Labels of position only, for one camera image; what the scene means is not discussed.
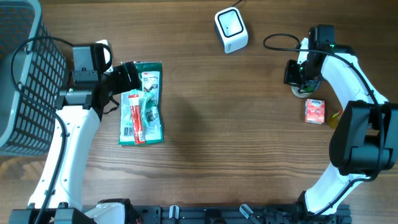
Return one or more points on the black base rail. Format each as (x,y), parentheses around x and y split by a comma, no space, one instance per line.
(278,214)

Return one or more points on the yellow liquid bottle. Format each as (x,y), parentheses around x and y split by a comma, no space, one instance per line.
(334,119)

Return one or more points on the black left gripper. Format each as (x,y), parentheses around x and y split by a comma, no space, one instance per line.
(125,85)

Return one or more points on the teal plastic packet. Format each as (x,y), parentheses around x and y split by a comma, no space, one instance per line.
(144,102)

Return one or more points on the red stick packet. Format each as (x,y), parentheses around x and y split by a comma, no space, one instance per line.
(136,119)

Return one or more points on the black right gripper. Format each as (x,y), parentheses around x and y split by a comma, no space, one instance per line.
(289,76)

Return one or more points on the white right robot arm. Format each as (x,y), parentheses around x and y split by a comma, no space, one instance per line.
(365,139)

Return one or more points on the green lid jar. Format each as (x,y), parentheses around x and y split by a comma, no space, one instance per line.
(303,92)

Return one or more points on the grey mesh basket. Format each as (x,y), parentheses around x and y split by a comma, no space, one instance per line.
(33,69)

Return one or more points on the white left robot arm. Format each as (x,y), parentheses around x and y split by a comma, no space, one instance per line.
(78,111)

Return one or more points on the white barcode scanner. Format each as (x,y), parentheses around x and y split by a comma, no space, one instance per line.
(230,29)

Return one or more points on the green 3M package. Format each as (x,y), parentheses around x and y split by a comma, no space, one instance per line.
(150,74)

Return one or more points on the red tissue pack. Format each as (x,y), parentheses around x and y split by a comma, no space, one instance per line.
(314,111)

